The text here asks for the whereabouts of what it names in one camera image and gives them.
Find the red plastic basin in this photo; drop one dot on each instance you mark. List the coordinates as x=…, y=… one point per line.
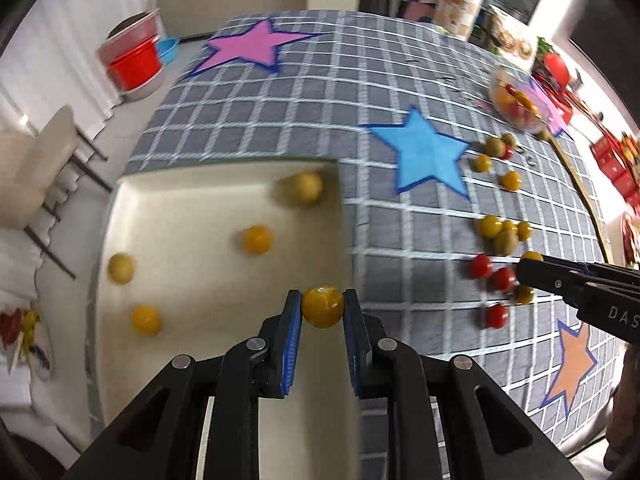
x=134, y=67

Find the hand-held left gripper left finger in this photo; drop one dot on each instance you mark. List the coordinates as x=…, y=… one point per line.
x=291, y=345

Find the red gift boxes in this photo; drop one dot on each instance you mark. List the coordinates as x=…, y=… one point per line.
x=617, y=160

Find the cream plastic tray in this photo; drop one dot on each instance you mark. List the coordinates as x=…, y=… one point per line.
x=200, y=240

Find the beige chair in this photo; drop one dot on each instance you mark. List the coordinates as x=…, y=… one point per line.
x=42, y=165

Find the metal basin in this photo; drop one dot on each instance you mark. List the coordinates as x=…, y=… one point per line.
x=142, y=91

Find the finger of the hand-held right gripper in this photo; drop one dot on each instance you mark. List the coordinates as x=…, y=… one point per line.
x=612, y=272
x=550, y=276

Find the grey checked star tablecloth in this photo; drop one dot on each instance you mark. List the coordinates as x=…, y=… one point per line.
x=380, y=110

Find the food printed package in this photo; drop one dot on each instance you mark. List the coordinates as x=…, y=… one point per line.
x=510, y=40

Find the green cherry tomato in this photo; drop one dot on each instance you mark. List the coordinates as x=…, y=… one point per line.
x=509, y=139
x=506, y=243
x=543, y=135
x=495, y=146

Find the blue plastic basin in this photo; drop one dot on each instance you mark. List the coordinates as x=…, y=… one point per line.
x=169, y=50

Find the red and yellow printed paper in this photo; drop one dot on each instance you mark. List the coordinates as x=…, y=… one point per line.
x=22, y=332

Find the olive cherry tomato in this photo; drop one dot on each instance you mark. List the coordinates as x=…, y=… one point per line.
x=523, y=295

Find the clear plastic tomato box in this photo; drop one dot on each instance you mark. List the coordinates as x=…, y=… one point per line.
x=500, y=77

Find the pile of mixed cherry tomatoes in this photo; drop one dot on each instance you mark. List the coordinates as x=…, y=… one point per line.
x=515, y=102

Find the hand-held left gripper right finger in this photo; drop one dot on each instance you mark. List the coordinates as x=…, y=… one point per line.
x=353, y=345

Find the yellow cherry tomato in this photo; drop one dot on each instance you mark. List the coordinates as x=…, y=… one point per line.
x=483, y=163
x=257, y=240
x=306, y=188
x=145, y=320
x=121, y=268
x=509, y=225
x=524, y=230
x=490, y=225
x=530, y=256
x=322, y=307

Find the red cherry tomato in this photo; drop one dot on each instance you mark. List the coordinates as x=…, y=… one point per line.
x=480, y=265
x=507, y=152
x=496, y=315
x=502, y=278

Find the orange cherry tomato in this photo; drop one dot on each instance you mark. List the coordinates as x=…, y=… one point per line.
x=511, y=180

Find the red round ornament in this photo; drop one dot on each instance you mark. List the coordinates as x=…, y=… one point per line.
x=556, y=67

